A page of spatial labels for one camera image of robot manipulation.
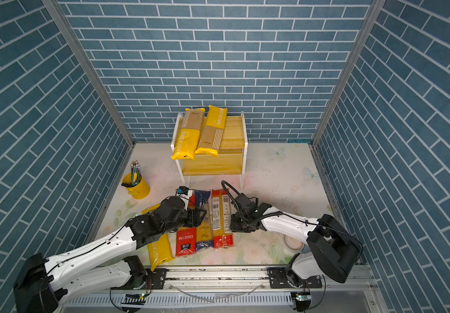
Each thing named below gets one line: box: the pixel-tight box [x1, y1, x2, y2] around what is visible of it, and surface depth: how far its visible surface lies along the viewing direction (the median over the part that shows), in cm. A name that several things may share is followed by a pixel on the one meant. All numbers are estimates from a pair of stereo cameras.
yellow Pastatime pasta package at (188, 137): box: [170, 107, 206, 161], surface depth 77 cm
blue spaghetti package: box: [194, 190, 214, 251], surface depth 84 cm
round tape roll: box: [283, 234, 306, 254], surface depth 83 cm
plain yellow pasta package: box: [195, 104, 228, 158], surface depth 78 cm
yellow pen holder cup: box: [121, 172, 151, 200], surface depth 94 cm
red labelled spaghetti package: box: [211, 188, 235, 249], surface depth 88 cm
